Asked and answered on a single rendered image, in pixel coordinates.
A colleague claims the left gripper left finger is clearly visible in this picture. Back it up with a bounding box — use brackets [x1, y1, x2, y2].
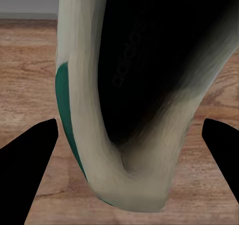
[0, 118, 59, 225]

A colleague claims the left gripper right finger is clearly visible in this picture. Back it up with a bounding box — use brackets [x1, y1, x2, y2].
[202, 118, 239, 203]

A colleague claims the gym shoe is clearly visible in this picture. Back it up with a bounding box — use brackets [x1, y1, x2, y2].
[55, 0, 239, 213]

